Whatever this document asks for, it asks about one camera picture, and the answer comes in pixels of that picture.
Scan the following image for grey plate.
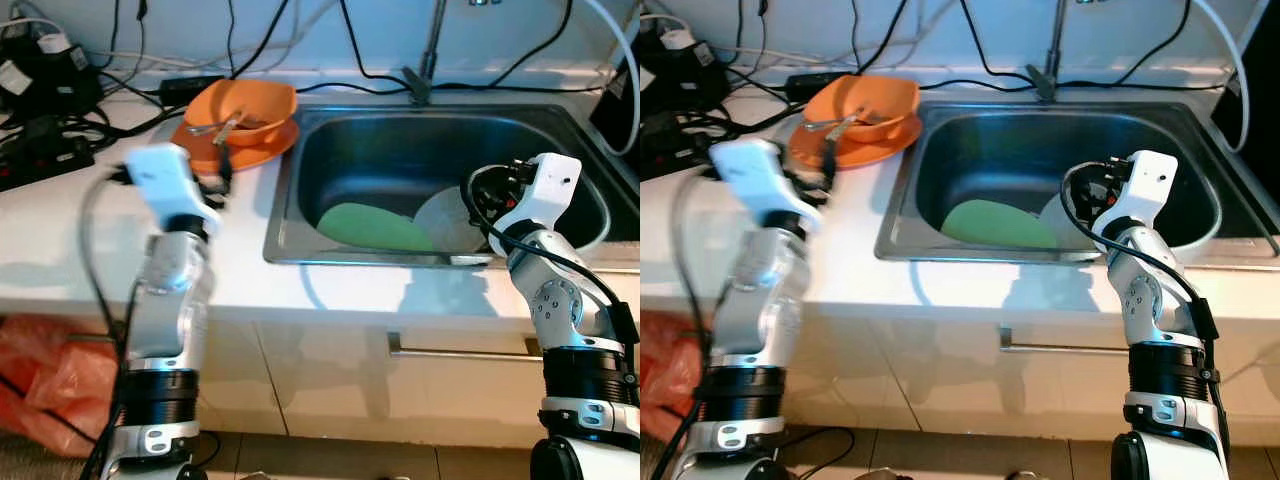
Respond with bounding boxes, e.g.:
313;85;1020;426
1040;190;1101;251
413;185;501;256

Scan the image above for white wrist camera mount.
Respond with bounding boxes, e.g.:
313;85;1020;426
490;153;583;257
1092;150;1179;251
710;138;821;237
125;143;222;237

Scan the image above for green plate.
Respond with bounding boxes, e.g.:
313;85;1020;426
316;201;436;253
940;198;1061;251

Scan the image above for black power strip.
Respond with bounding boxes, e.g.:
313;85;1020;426
0;115;96;191
640;110;721;176

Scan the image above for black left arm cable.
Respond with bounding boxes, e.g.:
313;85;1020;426
672;165;726;480
78;165;141;480

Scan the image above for stainless steel sink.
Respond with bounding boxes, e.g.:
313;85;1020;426
263;103;641;269
875;100;1280;271

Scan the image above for orange plastic bowl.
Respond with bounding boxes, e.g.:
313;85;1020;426
188;78;299;146
805;75;921;143

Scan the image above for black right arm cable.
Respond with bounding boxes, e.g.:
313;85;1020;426
1060;160;1223;346
462;163;639;346

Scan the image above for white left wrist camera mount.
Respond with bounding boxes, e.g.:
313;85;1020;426
125;143;222;237
710;138;821;237

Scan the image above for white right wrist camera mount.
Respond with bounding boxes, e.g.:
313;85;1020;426
490;153;583;257
1092;150;1179;251

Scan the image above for metal spoon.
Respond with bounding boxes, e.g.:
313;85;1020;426
186;112;269;137
805;110;883;135

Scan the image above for black charger with white labels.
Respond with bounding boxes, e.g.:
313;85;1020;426
0;30;101;121
640;25;731;111

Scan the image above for black power adapter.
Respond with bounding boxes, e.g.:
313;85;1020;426
160;75;226;101
785;70;851;99

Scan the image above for metal faucet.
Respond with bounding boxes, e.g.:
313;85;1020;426
400;0;451;106
1025;0;1071;101

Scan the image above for orange plastic bag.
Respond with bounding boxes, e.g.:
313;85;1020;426
640;310;706;441
0;315;121;456

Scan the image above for metal drawer handle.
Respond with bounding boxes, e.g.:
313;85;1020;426
388;332;546;363
998;327;1131;358

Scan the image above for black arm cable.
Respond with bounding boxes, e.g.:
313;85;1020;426
78;165;141;480
462;163;639;346
672;165;726;480
1060;160;1223;346

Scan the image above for orange plastic plate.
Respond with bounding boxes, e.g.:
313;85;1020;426
788;112;923;169
170;115;299;173

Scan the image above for white hose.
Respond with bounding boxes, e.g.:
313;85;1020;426
580;0;641;153
1190;0;1251;153

